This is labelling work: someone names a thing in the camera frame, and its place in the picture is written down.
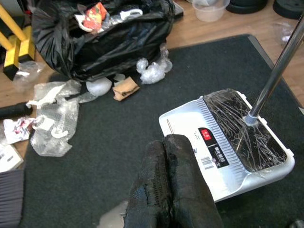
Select white printed card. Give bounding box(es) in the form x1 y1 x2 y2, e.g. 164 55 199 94
0 143 24 173

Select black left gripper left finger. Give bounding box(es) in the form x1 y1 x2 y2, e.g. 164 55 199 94
123 140 173 228

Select white plastic hook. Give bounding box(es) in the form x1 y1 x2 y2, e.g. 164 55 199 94
120 8 143 21

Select white printed plastic packet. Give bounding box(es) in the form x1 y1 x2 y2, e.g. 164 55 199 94
104 13 124 27

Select clear bubble bag white hooks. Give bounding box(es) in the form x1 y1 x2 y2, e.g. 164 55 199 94
30 97 80 157

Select yellow metal dip bar frame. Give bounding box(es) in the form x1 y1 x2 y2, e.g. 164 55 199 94
0 3 36 81

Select black rubbish bag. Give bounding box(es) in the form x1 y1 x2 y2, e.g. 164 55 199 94
30 0 176 81

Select white crumpled plastic lump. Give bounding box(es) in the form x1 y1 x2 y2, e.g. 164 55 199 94
85 77 113 97

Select white hook in clear wrap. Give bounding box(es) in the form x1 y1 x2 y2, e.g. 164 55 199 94
26 80 83 110

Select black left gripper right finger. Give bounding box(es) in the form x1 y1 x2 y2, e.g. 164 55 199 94
164 134 225 228

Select crumpled clear plastic wrap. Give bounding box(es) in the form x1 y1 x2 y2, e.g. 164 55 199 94
136 43 173 85

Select red white snack wrapper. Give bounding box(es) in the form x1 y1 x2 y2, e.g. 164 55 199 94
82 2 108 33

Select dark grey ribbed object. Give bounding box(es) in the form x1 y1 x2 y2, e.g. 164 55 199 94
0 169 25 228

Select crumpled printed paper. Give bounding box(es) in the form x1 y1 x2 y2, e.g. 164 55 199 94
3 117 36 145

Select brown cardboard scrap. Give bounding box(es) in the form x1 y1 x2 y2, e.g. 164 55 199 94
112 76 141 102

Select black floor mat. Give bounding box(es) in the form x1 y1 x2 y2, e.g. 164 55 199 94
20 34 304 228

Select clear plastic bowl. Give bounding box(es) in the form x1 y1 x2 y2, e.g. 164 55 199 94
191 0 230 23

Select small dark grey box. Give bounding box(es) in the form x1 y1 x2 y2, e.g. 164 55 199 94
174 0 185 18

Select small clear plastic bag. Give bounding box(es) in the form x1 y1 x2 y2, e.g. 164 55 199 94
273 20 296 46

